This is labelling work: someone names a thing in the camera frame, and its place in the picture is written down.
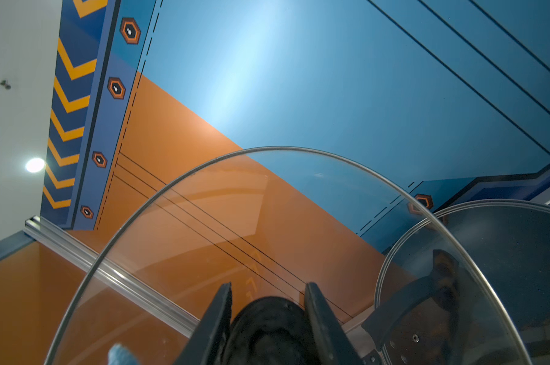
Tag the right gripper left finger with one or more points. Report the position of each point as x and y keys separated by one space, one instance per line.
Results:
x=203 y=346

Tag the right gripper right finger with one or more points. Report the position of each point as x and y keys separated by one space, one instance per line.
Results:
x=332 y=344

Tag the light blue microfibre cloth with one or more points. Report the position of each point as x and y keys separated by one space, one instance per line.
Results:
x=120 y=355

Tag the glass lid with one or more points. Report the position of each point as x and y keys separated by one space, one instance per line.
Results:
x=403 y=285
x=507 y=273

